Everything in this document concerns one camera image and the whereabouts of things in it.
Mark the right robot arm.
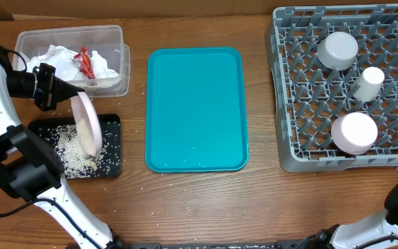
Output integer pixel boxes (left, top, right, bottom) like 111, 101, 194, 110
296, 184, 398, 249

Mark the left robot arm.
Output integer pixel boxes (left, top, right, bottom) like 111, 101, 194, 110
0, 46, 128, 248

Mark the teal serving tray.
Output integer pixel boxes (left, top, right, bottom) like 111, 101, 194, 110
145, 47, 249, 173

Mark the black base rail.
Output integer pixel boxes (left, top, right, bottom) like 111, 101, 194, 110
126, 240, 300, 249

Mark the grey bowl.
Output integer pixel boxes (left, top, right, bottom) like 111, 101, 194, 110
316, 32, 359, 71

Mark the grey dishwasher rack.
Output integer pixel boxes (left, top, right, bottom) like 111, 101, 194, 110
265, 3, 398, 172

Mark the large white plate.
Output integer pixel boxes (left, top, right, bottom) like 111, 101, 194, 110
70, 92, 102, 156

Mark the small pink plate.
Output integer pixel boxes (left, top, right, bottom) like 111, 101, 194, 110
331, 112, 378, 155

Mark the black tray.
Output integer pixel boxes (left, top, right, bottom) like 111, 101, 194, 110
28, 113, 122, 180

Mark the clear plastic bin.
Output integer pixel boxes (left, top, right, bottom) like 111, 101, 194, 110
12, 25, 131, 98

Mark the red sauce packet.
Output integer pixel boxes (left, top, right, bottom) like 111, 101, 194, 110
73, 46, 95, 79

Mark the white napkin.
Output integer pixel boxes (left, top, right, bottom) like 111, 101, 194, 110
71, 50, 120, 88
27, 45, 85, 81

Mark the pile of rice scraps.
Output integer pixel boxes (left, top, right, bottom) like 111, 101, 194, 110
41, 122, 120, 179

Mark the white cup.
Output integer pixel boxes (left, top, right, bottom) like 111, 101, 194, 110
351, 66, 385, 102

